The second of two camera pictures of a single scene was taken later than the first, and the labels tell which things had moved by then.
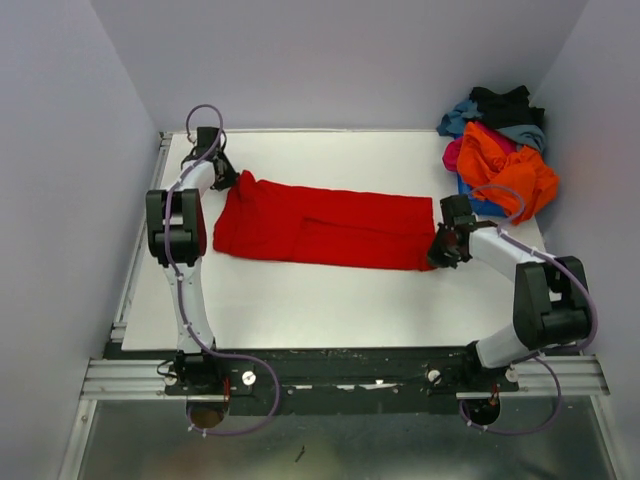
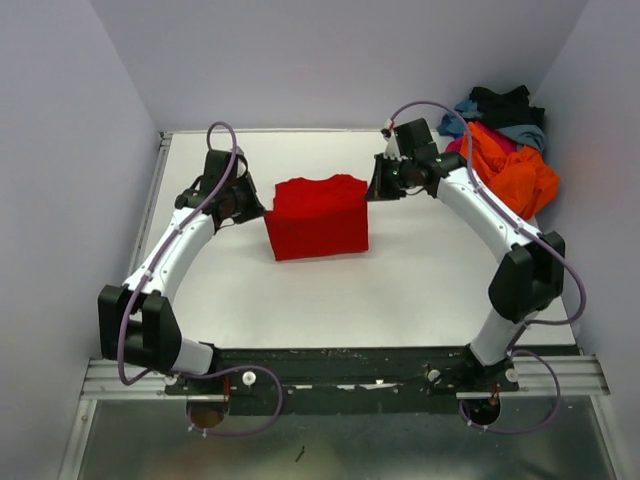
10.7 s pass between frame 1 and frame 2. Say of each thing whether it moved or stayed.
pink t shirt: stayed
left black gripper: moved
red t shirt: moved
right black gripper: moved
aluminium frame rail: stayed
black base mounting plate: stayed
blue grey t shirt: stayed
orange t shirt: stayed
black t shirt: stayed
